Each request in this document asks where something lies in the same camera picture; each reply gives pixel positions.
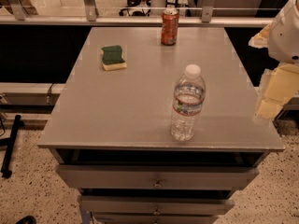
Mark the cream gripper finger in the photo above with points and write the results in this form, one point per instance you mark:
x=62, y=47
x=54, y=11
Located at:
x=260, y=40
x=276, y=89

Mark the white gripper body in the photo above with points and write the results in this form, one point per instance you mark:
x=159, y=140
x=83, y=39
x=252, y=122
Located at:
x=285, y=36

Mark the green and yellow sponge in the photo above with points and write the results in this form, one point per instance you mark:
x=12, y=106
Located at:
x=112, y=58

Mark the clear plastic water bottle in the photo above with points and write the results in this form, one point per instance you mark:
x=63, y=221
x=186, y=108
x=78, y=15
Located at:
x=188, y=98

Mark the orange soda can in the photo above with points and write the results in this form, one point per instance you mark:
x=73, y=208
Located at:
x=169, y=26

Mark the black office chair base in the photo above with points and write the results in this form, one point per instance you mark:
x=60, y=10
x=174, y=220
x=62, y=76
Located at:
x=134, y=8

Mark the grey drawer cabinet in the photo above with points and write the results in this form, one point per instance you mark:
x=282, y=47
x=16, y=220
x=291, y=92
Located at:
x=122, y=117

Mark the middle grey drawer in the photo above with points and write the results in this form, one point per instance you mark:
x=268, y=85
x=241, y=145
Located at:
x=155, y=206

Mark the grey drawer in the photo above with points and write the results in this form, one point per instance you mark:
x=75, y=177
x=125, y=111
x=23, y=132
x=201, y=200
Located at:
x=156, y=177
x=143, y=219
x=155, y=206

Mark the bottom grey drawer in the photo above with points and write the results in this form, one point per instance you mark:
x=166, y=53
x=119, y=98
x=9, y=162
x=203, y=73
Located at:
x=143, y=219

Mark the top grey drawer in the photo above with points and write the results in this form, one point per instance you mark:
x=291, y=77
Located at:
x=156, y=177

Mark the black metal stand leg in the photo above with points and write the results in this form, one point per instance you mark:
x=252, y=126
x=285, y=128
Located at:
x=9, y=144

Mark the black shoe tip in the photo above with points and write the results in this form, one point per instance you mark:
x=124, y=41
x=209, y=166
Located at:
x=27, y=220

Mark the metal railing frame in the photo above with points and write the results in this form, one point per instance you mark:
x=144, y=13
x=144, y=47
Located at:
x=21, y=16

